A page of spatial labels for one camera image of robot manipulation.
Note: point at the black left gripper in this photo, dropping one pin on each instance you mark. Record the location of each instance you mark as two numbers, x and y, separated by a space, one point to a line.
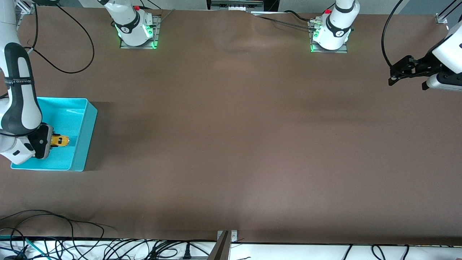
424 64

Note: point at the yellow beetle toy car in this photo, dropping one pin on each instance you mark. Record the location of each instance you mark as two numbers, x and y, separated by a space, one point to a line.
63 141

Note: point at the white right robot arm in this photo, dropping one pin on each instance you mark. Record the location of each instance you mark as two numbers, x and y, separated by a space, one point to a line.
21 108

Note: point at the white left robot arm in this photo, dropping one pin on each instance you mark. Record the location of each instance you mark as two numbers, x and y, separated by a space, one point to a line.
451 50

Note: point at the black power strip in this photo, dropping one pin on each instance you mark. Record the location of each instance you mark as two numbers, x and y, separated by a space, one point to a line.
234 5

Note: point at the brown table cover sheet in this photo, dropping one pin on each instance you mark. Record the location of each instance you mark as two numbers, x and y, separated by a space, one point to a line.
231 144

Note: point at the black power plug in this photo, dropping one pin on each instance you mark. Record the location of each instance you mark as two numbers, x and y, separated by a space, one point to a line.
187 252

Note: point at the teal plastic bin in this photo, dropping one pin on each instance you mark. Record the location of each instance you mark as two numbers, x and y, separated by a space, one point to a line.
72 119

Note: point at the aluminium frame corner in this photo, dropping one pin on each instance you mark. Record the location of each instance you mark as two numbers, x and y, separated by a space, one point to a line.
441 18
25 8

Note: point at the small metal bracket plate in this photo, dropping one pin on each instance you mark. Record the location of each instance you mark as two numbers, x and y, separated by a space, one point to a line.
234 236

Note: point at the aluminium profile post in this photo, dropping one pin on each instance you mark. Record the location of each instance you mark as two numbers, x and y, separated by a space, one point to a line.
222 249

